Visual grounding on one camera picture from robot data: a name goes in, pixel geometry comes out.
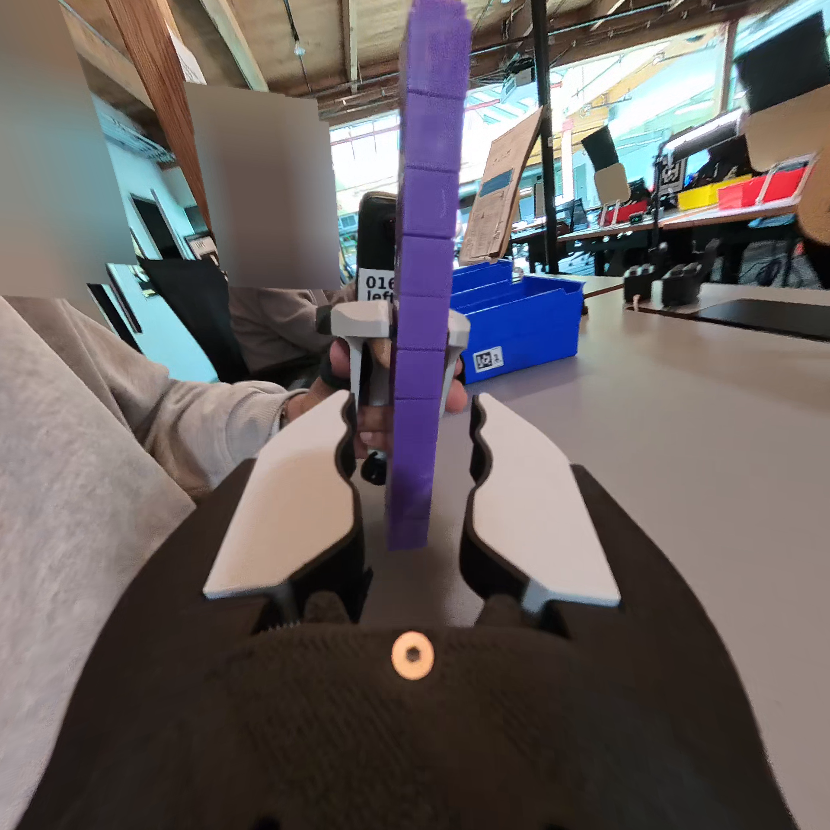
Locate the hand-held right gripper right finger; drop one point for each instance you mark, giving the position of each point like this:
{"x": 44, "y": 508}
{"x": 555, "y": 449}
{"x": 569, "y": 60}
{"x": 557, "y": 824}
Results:
{"x": 541, "y": 519}

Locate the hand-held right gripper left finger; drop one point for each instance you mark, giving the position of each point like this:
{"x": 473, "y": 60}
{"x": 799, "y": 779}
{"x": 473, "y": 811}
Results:
{"x": 292, "y": 506}

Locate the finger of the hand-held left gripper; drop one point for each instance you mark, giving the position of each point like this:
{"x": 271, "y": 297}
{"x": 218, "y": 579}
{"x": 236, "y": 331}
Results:
{"x": 360, "y": 319}
{"x": 459, "y": 331}

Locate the purple block bar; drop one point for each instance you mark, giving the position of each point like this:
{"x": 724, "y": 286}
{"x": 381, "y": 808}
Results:
{"x": 425, "y": 259}

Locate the person's left forearm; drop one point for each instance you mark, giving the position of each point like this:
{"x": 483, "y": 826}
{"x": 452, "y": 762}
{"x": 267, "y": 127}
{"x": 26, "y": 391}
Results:
{"x": 220, "y": 421}

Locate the person's left hand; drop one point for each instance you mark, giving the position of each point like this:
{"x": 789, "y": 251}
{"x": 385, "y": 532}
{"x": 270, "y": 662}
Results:
{"x": 321, "y": 395}

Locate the blue storage bin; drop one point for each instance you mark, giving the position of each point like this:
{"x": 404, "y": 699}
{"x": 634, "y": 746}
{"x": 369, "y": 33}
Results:
{"x": 532, "y": 318}

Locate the brown cardboard sheet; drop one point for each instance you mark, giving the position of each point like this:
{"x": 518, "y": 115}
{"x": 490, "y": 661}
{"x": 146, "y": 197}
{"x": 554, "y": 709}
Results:
{"x": 502, "y": 188}

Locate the black fabric chair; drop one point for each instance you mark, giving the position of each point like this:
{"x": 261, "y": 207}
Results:
{"x": 194, "y": 311}

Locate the black charging dock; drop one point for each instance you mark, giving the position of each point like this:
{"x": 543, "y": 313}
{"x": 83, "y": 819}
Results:
{"x": 640, "y": 284}
{"x": 687, "y": 282}

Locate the black pole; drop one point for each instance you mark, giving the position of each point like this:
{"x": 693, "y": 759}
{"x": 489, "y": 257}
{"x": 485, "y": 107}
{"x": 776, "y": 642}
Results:
{"x": 544, "y": 129}

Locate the red storage bin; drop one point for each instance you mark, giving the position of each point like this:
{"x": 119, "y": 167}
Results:
{"x": 622, "y": 212}
{"x": 758, "y": 191}

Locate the black and beige panel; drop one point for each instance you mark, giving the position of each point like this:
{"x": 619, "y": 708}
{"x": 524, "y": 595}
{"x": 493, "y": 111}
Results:
{"x": 613, "y": 181}
{"x": 784, "y": 129}

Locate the white paper sheet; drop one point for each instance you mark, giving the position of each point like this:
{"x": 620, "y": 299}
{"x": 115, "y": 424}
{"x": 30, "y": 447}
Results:
{"x": 188, "y": 58}

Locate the long wooden desk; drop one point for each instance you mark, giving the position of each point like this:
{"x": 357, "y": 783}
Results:
{"x": 713, "y": 218}

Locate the yellow storage bin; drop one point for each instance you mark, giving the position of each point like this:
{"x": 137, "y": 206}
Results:
{"x": 707, "y": 194}

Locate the black flat pad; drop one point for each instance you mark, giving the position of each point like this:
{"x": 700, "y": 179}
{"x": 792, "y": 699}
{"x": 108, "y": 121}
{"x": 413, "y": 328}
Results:
{"x": 771, "y": 319}

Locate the black monitor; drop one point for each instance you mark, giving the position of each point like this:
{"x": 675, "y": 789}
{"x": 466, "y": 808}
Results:
{"x": 713, "y": 152}

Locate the metal wall rail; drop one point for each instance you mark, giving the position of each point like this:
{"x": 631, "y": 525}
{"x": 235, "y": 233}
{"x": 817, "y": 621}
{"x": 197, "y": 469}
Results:
{"x": 139, "y": 139}

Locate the wooden post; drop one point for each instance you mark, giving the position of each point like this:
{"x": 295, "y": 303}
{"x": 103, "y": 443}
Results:
{"x": 149, "y": 78}

